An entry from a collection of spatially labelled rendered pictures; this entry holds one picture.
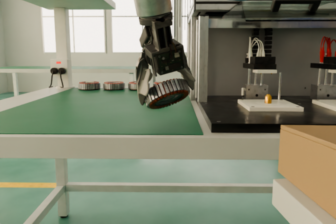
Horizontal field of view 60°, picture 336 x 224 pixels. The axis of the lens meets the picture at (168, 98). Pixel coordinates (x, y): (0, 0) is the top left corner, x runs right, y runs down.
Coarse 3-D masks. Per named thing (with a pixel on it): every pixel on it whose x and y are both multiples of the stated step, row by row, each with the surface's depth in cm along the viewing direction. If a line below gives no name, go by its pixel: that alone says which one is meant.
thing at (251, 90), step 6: (246, 84) 101; (252, 84) 101; (258, 84) 101; (264, 84) 101; (246, 90) 100; (252, 90) 100; (258, 90) 100; (264, 90) 100; (246, 96) 100; (252, 96) 100; (258, 96) 100; (264, 96) 100
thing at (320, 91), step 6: (312, 84) 102; (318, 84) 101; (324, 84) 101; (330, 84) 101; (312, 90) 102; (318, 90) 99; (324, 90) 99; (330, 90) 99; (312, 96) 102; (318, 96) 99; (324, 96) 99; (330, 96) 99
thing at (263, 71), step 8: (256, 56) 91; (264, 56) 91; (272, 56) 91; (248, 64) 97; (256, 64) 91; (264, 64) 91; (272, 64) 91; (248, 72) 101; (256, 72) 90; (264, 72) 89; (272, 72) 89; (248, 80) 101; (256, 80) 101
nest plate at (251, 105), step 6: (240, 102) 91; (246, 102) 89; (252, 102) 89; (258, 102) 89; (276, 102) 89; (282, 102) 89; (288, 102) 89; (246, 108) 84; (252, 108) 81; (258, 108) 81; (264, 108) 81; (270, 108) 81; (276, 108) 81; (282, 108) 81; (288, 108) 81; (294, 108) 81; (300, 108) 81
